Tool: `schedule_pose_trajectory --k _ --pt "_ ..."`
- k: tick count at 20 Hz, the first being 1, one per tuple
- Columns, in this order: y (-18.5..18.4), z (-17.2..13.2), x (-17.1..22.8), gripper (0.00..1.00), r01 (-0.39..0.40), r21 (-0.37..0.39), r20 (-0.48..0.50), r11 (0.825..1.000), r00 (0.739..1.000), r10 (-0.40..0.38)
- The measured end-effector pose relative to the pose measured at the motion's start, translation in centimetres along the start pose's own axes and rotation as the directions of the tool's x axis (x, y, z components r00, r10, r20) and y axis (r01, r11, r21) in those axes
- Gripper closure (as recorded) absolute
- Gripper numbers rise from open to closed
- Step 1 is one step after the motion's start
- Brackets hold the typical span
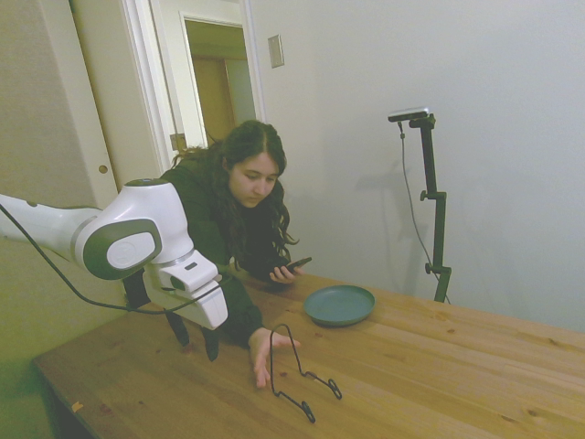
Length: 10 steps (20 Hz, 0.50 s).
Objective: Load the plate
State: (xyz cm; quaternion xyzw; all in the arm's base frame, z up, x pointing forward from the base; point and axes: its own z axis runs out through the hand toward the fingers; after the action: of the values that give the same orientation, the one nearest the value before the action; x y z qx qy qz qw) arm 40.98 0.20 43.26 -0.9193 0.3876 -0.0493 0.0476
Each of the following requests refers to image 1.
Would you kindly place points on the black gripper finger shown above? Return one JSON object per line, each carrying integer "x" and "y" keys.
{"x": 180, "y": 331}
{"x": 211, "y": 345}

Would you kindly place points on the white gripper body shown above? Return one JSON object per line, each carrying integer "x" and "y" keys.
{"x": 196, "y": 292}

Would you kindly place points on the black smartphone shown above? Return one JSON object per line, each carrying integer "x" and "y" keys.
{"x": 294, "y": 264}

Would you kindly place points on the teal round plate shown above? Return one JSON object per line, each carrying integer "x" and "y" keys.
{"x": 339, "y": 304}

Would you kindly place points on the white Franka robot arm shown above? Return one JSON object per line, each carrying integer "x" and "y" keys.
{"x": 137, "y": 206}

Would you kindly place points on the dark-sleeved right forearm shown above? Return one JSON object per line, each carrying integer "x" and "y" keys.
{"x": 242, "y": 311}

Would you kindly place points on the metal door latch plate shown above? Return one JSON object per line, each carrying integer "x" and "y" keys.
{"x": 177, "y": 141}

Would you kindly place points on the woman's right hand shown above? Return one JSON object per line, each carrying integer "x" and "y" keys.
{"x": 264, "y": 354}

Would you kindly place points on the woman's left hand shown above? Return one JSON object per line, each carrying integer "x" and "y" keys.
{"x": 285, "y": 275}

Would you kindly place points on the orange tape piece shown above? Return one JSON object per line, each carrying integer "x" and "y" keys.
{"x": 77, "y": 406}

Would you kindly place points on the dark-haired woman in dark top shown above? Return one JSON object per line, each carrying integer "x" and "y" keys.
{"x": 256, "y": 178}

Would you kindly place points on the closet door with round pull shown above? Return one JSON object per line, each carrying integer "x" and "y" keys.
{"x": 77, "y": 114}

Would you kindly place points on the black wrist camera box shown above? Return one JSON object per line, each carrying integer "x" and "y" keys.
{"x": 135, "y": 290}

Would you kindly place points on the white door frame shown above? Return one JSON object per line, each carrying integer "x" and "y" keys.
{"x": 146, "y": 91}

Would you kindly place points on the beige wall switch plate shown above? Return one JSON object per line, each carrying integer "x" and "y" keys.
{"x": 275, "y": 51}

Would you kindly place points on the black camera stand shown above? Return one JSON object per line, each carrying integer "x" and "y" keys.
{"x": 434, "y": 183}

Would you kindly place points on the grey exterior camera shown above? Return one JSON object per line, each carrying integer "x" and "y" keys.
{"x": 409, "y": 113}

